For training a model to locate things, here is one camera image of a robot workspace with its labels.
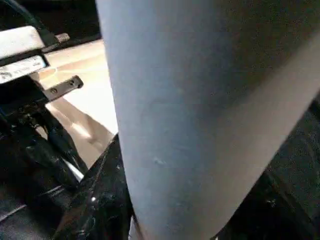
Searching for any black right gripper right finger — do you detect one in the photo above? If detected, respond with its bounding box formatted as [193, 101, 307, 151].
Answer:
[212, 99, 320, 240]

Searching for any white plastic table top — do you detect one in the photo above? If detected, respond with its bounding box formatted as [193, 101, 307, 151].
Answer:
[37, 38, 121, 181]

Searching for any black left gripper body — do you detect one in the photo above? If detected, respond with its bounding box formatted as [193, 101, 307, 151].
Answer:
[0, 74, 83, 191]

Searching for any white plastic table leg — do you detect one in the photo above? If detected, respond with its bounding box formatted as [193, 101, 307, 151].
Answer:
[94, 0, 320, 240]

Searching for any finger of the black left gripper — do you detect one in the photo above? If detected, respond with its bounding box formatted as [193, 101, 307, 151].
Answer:
[47, 124, 87, 191]

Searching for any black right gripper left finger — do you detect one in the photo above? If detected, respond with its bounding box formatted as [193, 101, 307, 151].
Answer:
[53, 134, 133, 240]

